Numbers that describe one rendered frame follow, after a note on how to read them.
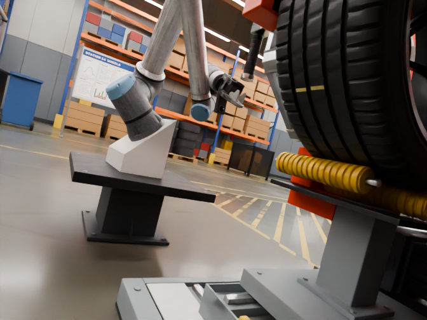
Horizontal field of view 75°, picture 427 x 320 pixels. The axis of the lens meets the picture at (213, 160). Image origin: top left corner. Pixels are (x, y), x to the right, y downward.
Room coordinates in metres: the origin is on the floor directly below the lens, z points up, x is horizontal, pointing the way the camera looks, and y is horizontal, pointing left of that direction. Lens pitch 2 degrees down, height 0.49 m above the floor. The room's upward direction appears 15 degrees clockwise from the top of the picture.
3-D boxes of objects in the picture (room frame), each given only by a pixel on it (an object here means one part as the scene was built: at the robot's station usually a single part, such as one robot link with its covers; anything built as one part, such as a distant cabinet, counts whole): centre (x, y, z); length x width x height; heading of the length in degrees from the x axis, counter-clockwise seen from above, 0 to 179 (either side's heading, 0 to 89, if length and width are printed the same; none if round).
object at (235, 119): (10.85, 1.54, 2.30); 8.30 x 1.23 x 4.60; 119
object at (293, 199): (0.79, -0.32, 0.48); 0.16 x 0.12 x 0.17; 30
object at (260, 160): (9.44, -1.20, 0.49); 1.27 x 0.88 x 0.97; 29
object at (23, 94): (5.33, 3.82, 0.49); 0.64 x 0.54 x 0.97; 36
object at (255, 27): (0.91, -0.05, 0.93); 0.09 x 0.05 x 0.05; 30
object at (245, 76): (0.94, -0.04, 0.83); 0.04 x 0.04 x 0.16
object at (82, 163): (1.39, 0.35, 0.15); 0.60 x 0.60 x 0.30; 29
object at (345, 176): (0.67, -0.25, 0.51); 0.29 x 0.06 x 0.06; 30
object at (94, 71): (6.04, 2.50, 0.98); 1.50 x 0.50 x 1.95; 119
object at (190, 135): (8.07, 1.24, 0.55); 1.40 x 0.80 x 1.09; 121
